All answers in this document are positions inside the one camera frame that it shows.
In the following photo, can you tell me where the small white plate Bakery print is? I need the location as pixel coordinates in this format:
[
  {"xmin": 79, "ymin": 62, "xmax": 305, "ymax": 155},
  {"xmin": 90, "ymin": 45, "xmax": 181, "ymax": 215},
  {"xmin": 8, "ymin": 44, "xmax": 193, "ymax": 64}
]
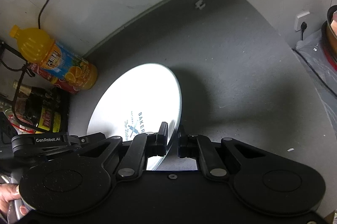
[{"xmin": 86, "ymin": 63, "xmax": 182, "ymax": 171}]

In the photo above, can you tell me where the black metal kitchen rack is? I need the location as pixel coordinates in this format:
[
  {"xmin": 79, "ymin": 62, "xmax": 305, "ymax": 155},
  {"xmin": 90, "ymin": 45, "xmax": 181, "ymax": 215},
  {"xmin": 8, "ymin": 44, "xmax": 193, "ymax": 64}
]
[{"xmin": 0, "ymin": 39, "xmax": 53, "ymax": 140}]

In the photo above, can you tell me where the person's left hand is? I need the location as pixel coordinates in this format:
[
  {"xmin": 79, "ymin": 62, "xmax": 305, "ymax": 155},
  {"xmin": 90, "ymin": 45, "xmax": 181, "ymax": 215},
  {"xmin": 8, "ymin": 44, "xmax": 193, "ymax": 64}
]
[{"xmin": 0, "ymin": 184, "xmax": 21, "ymax": 217}]

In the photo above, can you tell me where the large soy sauce bottle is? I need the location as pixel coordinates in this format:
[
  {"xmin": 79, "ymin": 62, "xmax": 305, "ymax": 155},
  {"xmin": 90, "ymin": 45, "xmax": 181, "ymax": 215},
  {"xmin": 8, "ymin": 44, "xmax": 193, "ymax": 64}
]
[{"xmin": 11, "ymin": 80, "xmax": 71, "ymax": 133}]

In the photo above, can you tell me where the lower red drink can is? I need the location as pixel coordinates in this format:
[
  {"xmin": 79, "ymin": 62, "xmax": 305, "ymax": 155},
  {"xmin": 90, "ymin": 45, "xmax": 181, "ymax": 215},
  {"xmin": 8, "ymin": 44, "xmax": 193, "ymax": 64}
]
[{"xmin": 50, "ymin": 76, "xmax": 78, "ymax": 95}]

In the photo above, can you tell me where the red drink can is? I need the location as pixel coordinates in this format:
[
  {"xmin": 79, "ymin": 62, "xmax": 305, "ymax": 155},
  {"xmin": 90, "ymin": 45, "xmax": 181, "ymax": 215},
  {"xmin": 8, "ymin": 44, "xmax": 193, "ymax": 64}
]
[
  {"xmin": 28, "ymin": 63, "xmax": 57, "ymax": 84},
  {"xmin": 50, "ymin": 76, "xmax": 78, "ymax": 95}
]

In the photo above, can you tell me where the upper red drink can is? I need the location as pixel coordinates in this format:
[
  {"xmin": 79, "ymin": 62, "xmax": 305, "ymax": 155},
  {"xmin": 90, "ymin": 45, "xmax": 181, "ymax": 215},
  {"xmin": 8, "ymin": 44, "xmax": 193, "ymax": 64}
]
[{"xmin": 28, "ymin": 63, "xmax": 57, "ymax": 84}]

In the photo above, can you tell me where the orange juice bottle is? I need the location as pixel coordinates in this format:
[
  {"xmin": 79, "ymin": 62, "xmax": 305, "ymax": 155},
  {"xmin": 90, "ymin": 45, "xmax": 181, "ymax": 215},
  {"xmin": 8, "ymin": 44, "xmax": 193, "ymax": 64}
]
[{"xmin": 10, "ymin": 25, "xmax": 98, "ymax": 90}]

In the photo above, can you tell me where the cooker pot with bags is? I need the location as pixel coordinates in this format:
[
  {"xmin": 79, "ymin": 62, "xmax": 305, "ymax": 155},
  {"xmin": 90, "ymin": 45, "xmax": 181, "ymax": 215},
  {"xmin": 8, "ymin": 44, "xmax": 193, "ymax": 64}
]
[{"xmin": 321, "ymin": 5, "xmax": 336, "ymax": 70}]

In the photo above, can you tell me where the white wall socket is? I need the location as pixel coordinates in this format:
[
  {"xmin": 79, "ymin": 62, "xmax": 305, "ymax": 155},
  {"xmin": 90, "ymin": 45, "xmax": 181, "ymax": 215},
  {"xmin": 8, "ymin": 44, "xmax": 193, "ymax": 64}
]
[{"xmin": 294, "ymin": 11, "xmax": 311, "ymax": 32}]

